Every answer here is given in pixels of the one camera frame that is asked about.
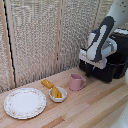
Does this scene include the small white bowl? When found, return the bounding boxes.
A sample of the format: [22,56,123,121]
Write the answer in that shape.
[48,86,68,103]

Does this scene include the beige woven folding screen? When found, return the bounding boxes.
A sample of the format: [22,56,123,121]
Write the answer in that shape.
[0,0,128,94]

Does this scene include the yellow food pieces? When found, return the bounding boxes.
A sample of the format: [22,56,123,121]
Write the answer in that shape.
[50,86,64,99]

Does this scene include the orange rectangular bread piece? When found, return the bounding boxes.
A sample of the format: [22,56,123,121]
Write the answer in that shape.
[40,79,55,90]

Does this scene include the white rounded blurry object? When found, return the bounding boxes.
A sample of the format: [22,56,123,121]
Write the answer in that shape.
[110,102,128,128]

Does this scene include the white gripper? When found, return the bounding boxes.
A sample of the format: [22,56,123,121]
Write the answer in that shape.
[78,48,108,77]

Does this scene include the pink ceramic mug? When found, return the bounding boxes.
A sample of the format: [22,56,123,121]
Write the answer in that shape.
[69,73,87,92]

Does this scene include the white floral-rimmed plate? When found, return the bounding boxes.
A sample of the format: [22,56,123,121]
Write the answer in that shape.
[3,87,48,120]

